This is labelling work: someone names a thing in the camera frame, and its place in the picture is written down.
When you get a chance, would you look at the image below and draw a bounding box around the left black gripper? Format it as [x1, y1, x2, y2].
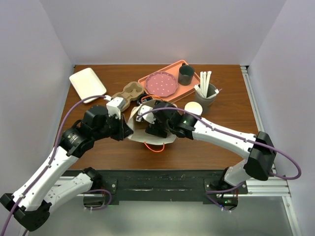
[94, 111, 134, 141]

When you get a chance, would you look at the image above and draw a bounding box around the paper bag with orange handles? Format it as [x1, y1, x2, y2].
[127, 95, 176, 152]

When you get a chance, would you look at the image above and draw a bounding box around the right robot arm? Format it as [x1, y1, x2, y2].
[148, 101, 276, 193]

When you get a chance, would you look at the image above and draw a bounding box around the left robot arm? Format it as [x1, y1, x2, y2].
[0, 105, 133, 232]

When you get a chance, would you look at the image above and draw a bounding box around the white takeout box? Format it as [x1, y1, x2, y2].
[69, 68, 107, 100]

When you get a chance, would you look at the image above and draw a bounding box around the stack of paper cups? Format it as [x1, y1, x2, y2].
[184, 101, 203, 116]

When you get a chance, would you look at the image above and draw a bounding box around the salmon pink tray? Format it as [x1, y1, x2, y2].
[138, 60, 200, 103]

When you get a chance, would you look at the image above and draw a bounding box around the pink dotted plate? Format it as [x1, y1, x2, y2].
[145, 72, 178, 98]

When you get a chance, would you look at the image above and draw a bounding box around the grey stirrer holder cup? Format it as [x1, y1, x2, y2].
[194, 84, 219, 115]

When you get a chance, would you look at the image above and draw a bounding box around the cardboard cup carrier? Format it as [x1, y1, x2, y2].
[112, 82, 144, 112]

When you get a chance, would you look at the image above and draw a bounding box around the white wrapped stirrer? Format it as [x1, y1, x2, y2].
[200, 71, 207, 97]
[203, 71, 212, 97]
[211, 89, 221, 96]
[194, 84, 208, 98]

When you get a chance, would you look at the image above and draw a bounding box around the dark grey mug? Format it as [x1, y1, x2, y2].
[178, 63, 195, 86]

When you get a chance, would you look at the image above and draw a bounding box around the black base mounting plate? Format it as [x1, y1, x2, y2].
[73, 169, 249, 205]

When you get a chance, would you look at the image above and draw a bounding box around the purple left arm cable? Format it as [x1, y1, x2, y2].
[0, 94, 113, 236]

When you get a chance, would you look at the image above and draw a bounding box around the aluminium frame rail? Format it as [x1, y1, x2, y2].
[241, 66, 302, 236]

